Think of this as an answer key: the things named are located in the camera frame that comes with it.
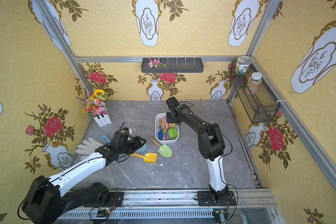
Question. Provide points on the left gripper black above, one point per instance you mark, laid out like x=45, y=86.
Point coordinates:
x=136, y=143

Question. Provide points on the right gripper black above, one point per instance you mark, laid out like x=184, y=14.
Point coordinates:
x=173, y=112

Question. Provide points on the light blue small shovel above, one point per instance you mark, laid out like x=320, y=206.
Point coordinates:
x=142, y=149

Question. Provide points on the blue small trowel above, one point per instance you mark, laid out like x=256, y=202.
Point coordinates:
x=160, y=131

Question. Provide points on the yellow scoop shovel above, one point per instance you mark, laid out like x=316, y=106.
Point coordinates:
x=148, y=158

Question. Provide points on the light green shovel wooden handle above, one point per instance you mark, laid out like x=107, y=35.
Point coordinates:
x=164, y=149

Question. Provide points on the green wide shovel yellow handle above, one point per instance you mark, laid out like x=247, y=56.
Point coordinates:
x=172, y=132

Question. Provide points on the purple shovel pink handle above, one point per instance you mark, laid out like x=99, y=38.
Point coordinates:
x=167, y=127

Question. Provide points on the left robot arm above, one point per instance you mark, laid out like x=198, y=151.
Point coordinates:
x=50, y=197

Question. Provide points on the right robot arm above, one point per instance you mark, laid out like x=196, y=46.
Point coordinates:
x=210, y=142

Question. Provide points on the white storage box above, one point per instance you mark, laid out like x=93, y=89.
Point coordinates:
x=160, y=116

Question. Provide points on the light blue dustpan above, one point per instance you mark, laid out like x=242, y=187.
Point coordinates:
x=105, y=139

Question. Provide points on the white work glove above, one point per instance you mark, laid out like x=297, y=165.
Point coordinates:
x=87, y=148

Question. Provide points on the flower pot white fence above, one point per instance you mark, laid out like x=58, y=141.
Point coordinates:
x=95, y=107

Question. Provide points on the pink flowers on shelf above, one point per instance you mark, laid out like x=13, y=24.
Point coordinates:
x=156, y=63

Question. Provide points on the jar with white lid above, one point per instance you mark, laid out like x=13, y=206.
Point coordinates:
x=253, y=83

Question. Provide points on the jar with patterned lid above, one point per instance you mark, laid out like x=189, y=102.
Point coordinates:
x=243, y=64

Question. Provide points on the dark wall shelf tray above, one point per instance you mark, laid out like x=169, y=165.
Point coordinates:
x=175, y=65

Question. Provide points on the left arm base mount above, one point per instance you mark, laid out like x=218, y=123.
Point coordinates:
x=107, y=198

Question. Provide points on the black wire basket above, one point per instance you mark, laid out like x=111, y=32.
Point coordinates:
x=259, y=103

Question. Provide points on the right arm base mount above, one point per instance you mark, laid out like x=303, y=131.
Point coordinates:
x=225, y=197

